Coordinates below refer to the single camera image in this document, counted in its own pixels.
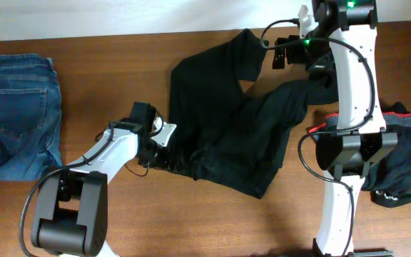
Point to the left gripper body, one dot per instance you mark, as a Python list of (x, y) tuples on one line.
[(160, 157)]

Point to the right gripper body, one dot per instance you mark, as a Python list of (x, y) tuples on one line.
[(281, 53)]

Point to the black trousers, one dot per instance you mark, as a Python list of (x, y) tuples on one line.
[(222, 134)]

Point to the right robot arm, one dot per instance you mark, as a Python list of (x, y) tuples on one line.
[(340, 37)]

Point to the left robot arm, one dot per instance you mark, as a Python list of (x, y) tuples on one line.
[(71, 214)]

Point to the folded blue denim jeans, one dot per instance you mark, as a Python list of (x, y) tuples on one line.
[(30, 117)]

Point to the black shorts with red waistband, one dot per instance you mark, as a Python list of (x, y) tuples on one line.
[(389, 181)]

